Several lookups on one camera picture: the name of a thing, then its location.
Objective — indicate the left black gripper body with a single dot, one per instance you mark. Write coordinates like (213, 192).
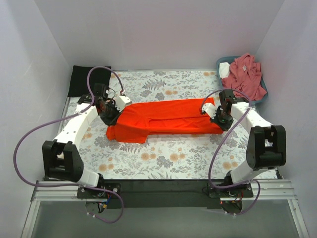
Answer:
(112, 118)

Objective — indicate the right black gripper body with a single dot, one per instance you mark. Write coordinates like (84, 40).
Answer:
(223, 123)

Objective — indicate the orange t-shirt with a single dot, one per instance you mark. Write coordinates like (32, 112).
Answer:
(140, 120)

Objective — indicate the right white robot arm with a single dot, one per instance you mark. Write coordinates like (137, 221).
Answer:
(266, 147)

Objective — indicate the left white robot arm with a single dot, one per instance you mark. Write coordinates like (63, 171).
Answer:
(61, 157)

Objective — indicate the floral table mat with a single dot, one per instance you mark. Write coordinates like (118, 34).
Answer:
(163, 156)

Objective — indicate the folded black t-shirt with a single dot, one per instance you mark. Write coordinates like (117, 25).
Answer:
(78, 81)

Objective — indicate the pink t-shirt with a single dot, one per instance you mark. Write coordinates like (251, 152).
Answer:
(245, 76)

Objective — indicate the white t-shirt in basket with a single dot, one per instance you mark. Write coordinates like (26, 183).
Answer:
(224, 70)

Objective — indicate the teal laundry basket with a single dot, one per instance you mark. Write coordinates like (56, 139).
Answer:
(230, 59)

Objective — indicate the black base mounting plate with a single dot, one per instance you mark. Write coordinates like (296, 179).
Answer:
(170, 193)

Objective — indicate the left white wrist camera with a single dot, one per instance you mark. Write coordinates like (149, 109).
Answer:
(121, 101)

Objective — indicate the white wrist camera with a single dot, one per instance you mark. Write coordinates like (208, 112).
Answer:
(121, 101)
(209, 109)

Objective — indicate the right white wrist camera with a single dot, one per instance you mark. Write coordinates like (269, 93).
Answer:
(209, 109)

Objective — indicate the aluminium rail frame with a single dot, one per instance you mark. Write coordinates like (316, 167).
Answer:
(271, 189)

